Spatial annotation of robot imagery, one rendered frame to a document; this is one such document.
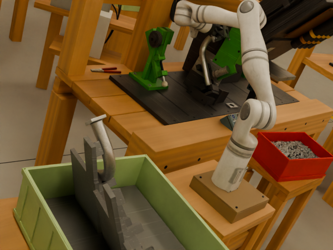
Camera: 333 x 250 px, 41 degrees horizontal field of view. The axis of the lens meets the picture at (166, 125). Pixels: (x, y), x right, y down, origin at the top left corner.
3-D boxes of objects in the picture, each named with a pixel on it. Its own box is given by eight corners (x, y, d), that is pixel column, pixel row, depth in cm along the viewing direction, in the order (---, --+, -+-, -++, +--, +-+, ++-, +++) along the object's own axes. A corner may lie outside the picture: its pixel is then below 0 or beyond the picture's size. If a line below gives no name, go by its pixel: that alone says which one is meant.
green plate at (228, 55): (237, 76, 216) (260, 37, 211) (229, 72, 210) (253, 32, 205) (220, 64, 222) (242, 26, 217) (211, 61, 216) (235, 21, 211)
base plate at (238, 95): (298, 104, 263) (300, 100, 262) (167, 128, 185) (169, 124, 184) (245, 70, 285) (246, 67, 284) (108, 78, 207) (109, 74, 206)
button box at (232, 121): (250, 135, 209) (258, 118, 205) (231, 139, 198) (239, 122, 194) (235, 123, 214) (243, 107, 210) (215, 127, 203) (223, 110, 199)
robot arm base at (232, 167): (240, 187, 161) (260, 148, 154) (225, 193, 154) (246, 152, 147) (220, 172, 166) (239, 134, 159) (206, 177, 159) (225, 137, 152)
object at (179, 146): (323, 131, 275) (335, 110, 268) (143, 184, 169) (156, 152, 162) (304, 118, 283) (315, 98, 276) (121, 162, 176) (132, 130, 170)
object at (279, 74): (293, 82, 220) (296, 76, 219) (276, 84, 209) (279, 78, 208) (235, 46, 241) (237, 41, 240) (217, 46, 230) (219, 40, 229)
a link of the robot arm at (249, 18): (257, -8, 163) (263, 50, 152) (265, 8, 171) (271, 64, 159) (233, 0, 167) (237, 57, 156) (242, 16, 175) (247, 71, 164)
